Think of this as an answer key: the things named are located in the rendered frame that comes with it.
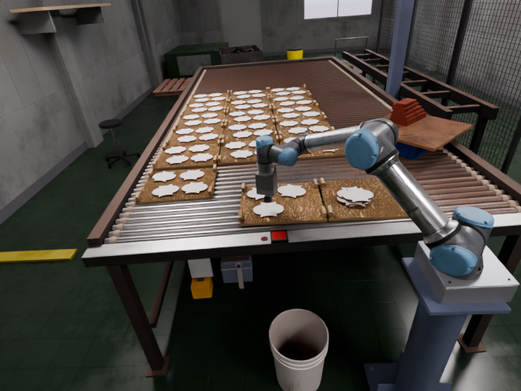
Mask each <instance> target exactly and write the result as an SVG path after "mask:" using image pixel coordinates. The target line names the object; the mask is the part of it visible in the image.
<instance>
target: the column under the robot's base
mask: <svg viewBox="0 0 521 391"><path fill-rule="evenodd" d="M402 263H403V264H404V266H405V269H406V271H407V272H408V274H409V277H410V278H411V280H412V283H413V285H414V286H415V288H416V291H417V292H418V294H419V297H420V298H419V302H418V306H417V308H416V313H415V316H414V319H413V322H412V327H411V330H410V332H409V337H408V340H407V343H406V346H405V351H403V350H402V351H401V354H400V357H399V362H398V363H367V364H364V369H365V372H366V376H367V381H368V384H369V387H370V391H450V389H451V387H452V385H453V383H452V382H441V381H440V379H441V377H442V374H443V372H444V369H445V368H446V366H447V363H448V361H449V358H450V356H451V353H452V351H453V349H454V346H455V344H456V342H457V339H458V337H459V335H460V332H461V329H462V327H463V326H464V322H465V320H466V318H467V316H468V315H469V314H494V313H510V312H511V309H510V307H509V306H508V304H507V303H506V302H502V303H455V304H440V302H439V300H438V299H437V297H436V295H435V293H434V292H433V290H432V288H431V287H430V284H429V283H428V281H427V280H426V277H425V275H424V274H423V272H422V270H421V269H420V267H419V265H418V263H417V262H416V260H415V258H402Z"/></svg>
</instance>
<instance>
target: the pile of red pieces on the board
mask: <svg viewBox="0 0 521 391"><path fill-rule="evenodd" d="M392 105H393V106H394V107H393V108H392V109H393V111H391V115H390V120H391V121H392V122H393V123H395V124H398V125H402V126H409V125H411V124H413V123H415V122H416V121H419V120H421V119H423V118H425V117H426V112H425V110H424V109H422V106H419V102H416V99H409V98H406V99H403V100H401V101H399V102H396V103H394V104H392Z"/></svg>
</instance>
